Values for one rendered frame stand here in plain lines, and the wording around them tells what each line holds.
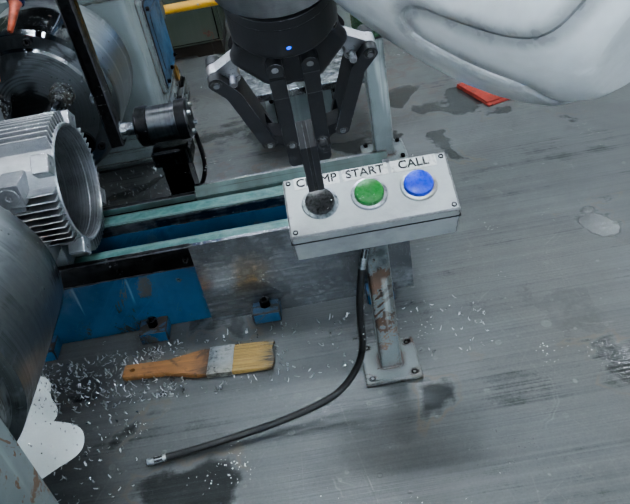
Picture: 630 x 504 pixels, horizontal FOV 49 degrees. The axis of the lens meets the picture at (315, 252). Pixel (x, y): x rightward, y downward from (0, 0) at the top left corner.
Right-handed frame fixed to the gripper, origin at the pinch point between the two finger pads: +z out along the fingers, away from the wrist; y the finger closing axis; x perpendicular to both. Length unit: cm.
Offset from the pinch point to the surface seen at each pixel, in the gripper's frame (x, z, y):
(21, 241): -1.0, 5.7, 29.6
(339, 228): 3.3, 8.1, -1.4
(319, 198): -0.1, 7.3, -0.1
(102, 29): -54, 29, 29
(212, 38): -266, 241, 42
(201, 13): -273, 228, 44
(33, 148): -19.6, 14.5, 33.1
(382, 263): 3.6, 17.1, -5.5
